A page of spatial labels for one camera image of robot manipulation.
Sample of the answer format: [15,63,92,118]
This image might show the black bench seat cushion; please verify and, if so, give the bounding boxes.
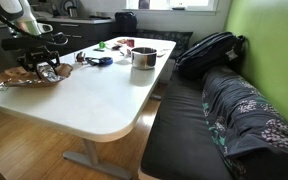
[139,71,236,180]

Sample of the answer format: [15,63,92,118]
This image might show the black backpack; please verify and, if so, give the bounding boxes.
[174,31,247,81]

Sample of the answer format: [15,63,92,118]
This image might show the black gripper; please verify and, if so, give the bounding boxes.
[16,45,62,77]

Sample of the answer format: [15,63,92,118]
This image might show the grey metal table leg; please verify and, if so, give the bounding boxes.
[62,137,134,180]

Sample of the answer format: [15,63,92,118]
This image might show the dark kitchen cabinet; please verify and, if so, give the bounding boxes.
[33,15,118,56]

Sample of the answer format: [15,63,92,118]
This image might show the red soda can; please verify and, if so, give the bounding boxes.
[126,38,136,49]

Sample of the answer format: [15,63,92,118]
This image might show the plastic spoons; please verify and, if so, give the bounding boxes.
[36,63,66,84]

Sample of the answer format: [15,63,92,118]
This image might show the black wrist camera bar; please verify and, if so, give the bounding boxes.
[0,31,69,52]

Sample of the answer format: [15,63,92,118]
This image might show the blue tape roll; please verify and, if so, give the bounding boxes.
[98,56,114,67]

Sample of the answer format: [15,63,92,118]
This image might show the stainless steel pot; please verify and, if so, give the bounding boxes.
[130,46,159,71]

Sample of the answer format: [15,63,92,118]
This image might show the metal measuring spoon set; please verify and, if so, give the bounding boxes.
[0,82,11,92]

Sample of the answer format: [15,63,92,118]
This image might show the black bag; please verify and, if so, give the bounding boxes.
[114,11,139,38]

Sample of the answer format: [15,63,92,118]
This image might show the dark floral back cushion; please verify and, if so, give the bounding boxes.
[201,65,288,180]
[135,28,194,52]

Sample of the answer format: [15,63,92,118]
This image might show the white framed window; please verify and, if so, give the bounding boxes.
[123,0,219,14]

